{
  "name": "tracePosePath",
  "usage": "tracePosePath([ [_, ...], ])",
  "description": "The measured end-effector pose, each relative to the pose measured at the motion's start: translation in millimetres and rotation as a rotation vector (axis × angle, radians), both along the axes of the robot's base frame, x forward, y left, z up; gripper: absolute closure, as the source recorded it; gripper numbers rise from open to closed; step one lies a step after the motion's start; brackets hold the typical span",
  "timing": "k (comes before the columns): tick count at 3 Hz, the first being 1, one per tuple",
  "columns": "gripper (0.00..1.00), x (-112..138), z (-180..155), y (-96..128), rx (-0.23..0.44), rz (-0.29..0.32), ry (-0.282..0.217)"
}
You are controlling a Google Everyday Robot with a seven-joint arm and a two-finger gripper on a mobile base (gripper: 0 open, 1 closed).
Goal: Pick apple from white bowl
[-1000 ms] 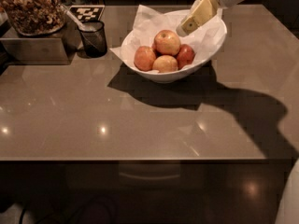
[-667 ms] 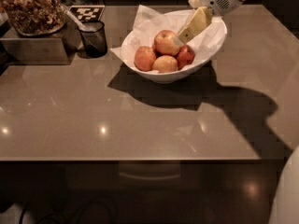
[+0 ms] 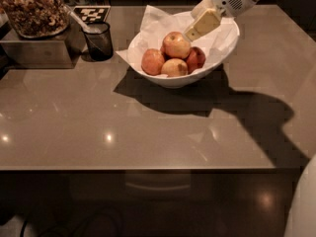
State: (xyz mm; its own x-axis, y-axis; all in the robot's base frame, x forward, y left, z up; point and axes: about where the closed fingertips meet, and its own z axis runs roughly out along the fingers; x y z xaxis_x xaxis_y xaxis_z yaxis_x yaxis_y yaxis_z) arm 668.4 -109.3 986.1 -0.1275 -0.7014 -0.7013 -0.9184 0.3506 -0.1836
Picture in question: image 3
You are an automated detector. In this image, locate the black mesh cup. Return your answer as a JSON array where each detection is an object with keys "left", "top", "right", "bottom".
[{"left": 82, "top": 22, "right": 114, "bottom": 61}]

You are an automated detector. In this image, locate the metal box stand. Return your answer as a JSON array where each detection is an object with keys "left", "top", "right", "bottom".
[{"left": 0, "top": 24, "right": 86, "bottom": 69}]

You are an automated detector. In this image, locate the front yellow apple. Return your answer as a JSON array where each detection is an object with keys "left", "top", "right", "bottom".
[{"left": 161, "top": 58, "right": 188, "bottom": 77}]

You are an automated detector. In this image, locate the glass jar of granola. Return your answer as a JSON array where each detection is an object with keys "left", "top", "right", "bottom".
[{"left": 0, "top": 0, "right": 69, "bottom": 39}]

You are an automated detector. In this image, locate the black white fiducial marker card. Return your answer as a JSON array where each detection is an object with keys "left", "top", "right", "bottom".
[{"left": 73, "top": 5, "right": 111, "bottom": 23}]

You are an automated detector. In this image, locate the right red apple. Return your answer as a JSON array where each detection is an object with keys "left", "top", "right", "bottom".
[{"left": 186, "top": 46, "right": 205, "bottom": 74}]

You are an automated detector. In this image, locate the white plastic utensil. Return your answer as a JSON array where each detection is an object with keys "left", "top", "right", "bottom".
[{"left": 63, "top": 5, "right": 94, "bottom": 34}]

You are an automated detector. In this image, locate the white ceramic bowl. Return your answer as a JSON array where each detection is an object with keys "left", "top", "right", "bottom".
[{"left": 126, "top": 10, "right": 241, "bottom": 90}]

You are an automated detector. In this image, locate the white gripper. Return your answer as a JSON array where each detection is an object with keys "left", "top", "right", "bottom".
[{"left": 184, "top": 0, "right": 256, "bottom": 41}]

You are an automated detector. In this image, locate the red-yellow apple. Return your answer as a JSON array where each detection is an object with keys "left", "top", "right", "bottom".
[
  {"left": 161, "top": 32, "right": 191, "bottom": 59},
  {"left": 141, "top": 48, "right": 165, "bottom": 76}
]

